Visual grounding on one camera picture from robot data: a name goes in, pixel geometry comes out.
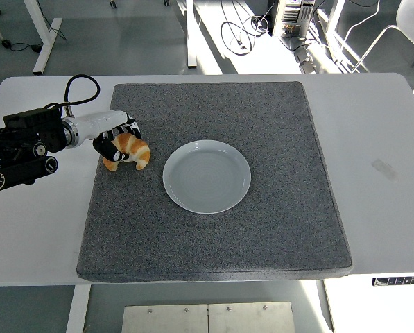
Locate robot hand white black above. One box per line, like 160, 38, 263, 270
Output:
75, 110, 142, 163

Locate croissant bread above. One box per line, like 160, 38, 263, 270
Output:
102, 133, 151, 172

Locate white round plate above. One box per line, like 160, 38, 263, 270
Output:
162, 139, 252, 215

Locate grey metal plate with screws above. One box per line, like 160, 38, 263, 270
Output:
121, 301, 297, 333

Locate white desk leg with foot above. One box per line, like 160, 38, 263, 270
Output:
24, 0, 64, 76

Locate white slim desk leg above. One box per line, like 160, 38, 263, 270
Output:
187, 0, 198, 69

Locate grey speckled mat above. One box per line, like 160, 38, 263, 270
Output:
76, 81, 353, 284

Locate white table leg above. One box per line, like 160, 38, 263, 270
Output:
64, 284, 92, 333

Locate computer tower case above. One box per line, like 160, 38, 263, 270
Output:
271, 0, 315, 37

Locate clear tape piece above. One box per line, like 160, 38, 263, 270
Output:
371, 158, 400, 184

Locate black table control panel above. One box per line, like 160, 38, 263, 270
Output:
372, 275, 414, 287

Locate thin black floor cable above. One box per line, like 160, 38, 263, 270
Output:
10, 41, 43, 54

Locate black coiled floor cable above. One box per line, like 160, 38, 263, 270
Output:
221, 15, 273, 56

